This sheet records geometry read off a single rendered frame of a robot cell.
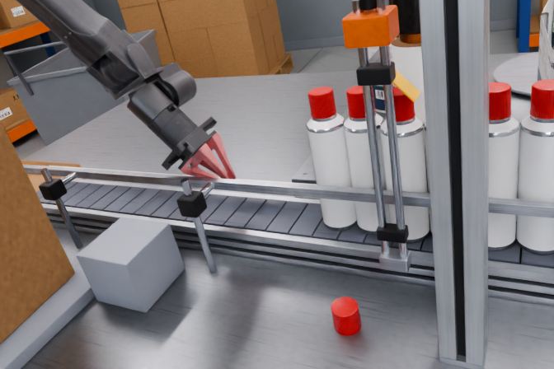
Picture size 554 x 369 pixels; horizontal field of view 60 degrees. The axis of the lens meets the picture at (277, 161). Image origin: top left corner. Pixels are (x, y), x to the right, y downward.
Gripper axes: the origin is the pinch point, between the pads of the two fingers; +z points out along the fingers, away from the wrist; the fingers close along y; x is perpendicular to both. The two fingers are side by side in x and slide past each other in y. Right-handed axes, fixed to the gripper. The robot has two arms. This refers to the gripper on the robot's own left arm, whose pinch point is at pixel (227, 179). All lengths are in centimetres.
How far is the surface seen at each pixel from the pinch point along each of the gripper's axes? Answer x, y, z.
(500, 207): -32.8, -6.0, 23.9
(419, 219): -22.8, -4.0, 21.1
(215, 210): 6.1, -1.4, 2.2
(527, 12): 8, 347, 78
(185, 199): -2.9, -11.6, -2.4
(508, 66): -27, 62, 29
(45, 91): 165, 115, -104
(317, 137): -20.5, -3.5, 4.5
